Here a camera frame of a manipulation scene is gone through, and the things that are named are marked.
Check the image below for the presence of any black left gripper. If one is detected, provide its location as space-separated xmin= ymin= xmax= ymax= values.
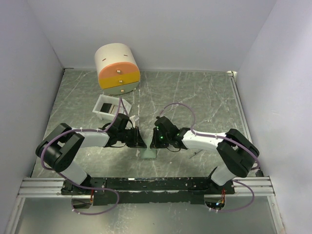
xmin=118 ymin=126 xmax=147 ymax=149

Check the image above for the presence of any green card holder book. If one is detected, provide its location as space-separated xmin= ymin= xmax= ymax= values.
xmin=139 ymin=137 xmax=156 ymax=160

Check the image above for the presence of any white card tray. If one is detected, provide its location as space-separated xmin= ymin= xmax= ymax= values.
xmin=93 ymin=95 xmax=132 ymax=121

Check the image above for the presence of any black credit card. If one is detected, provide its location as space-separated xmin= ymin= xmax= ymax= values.
xmin=100 ymin=103 xmax=112 ymax=113

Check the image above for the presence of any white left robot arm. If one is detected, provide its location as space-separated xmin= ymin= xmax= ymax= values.
xmin=35 ymin=114 xmax=147 ymax=195

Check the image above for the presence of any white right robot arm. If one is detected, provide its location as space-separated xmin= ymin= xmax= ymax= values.
xmin=150 ymin=117 xmax=259 ymax=194

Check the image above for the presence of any round mini drawer cabinet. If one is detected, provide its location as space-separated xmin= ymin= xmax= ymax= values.
xmin=95 ymin=43 xmax=140 ymax=95

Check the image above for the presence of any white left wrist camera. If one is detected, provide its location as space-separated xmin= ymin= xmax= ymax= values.
xmin=130 ymin=115 xmax=139 ymax=127

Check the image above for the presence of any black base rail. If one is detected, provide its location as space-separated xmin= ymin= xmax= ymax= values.
xmin=61 ymin=176 xmax=234 ymax=206

